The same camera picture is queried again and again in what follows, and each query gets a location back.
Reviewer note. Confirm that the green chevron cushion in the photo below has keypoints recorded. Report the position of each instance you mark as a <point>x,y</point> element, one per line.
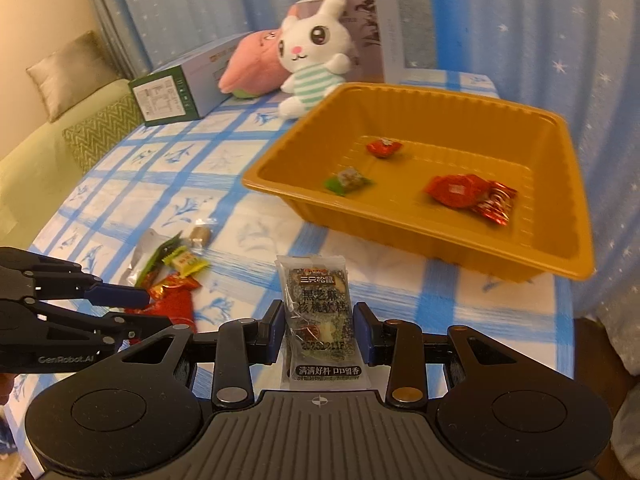
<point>100,130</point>

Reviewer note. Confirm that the white bunny plush toy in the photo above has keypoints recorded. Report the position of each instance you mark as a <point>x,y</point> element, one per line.
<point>310,45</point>

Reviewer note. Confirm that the silver white pouch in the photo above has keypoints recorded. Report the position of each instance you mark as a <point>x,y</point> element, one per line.
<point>142,255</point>

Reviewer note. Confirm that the green white carton box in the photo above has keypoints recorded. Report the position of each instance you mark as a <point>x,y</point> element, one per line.
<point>190,85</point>

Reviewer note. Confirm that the beige pillow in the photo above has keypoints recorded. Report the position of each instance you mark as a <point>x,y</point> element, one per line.
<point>70,75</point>

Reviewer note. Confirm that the red snack packet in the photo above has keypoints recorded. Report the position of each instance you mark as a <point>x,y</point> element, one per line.
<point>175,310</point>
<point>452,191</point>

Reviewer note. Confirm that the yellow green candy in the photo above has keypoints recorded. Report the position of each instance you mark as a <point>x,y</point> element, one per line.
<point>186,261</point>

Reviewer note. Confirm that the red gold striped candy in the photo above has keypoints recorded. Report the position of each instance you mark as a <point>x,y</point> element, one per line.
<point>497,202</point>

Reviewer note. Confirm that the dark sesame cake packet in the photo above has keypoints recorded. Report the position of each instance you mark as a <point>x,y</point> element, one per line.
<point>320,305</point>

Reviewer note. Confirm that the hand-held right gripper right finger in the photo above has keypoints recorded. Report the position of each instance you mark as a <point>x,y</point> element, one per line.
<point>364,335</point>

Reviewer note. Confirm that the green foil wrapper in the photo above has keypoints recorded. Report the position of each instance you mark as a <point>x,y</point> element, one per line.
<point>160,260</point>

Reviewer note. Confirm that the pink plush toy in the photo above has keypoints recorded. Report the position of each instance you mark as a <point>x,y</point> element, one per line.
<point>250,65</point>

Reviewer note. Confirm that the blue checked tablecloth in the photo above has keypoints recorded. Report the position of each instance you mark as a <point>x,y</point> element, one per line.
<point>240,220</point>

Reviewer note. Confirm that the light green sofa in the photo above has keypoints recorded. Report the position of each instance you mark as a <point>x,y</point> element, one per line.
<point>30,170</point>

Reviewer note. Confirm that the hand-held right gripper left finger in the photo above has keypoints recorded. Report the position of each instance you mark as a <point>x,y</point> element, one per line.
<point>275,332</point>

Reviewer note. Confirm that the small red candy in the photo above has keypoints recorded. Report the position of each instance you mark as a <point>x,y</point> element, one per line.
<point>382,148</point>

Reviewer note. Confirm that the brown candy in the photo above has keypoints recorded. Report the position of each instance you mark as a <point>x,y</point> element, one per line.
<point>199,235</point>

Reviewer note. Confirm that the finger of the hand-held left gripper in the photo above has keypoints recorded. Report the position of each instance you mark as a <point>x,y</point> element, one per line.
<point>120,296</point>
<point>145,326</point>

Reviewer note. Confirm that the grey white carton box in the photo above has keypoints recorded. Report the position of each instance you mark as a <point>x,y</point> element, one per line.
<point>390,35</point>

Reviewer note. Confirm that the gold plastic tray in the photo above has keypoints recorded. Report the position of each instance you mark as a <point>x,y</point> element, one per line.
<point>400,220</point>

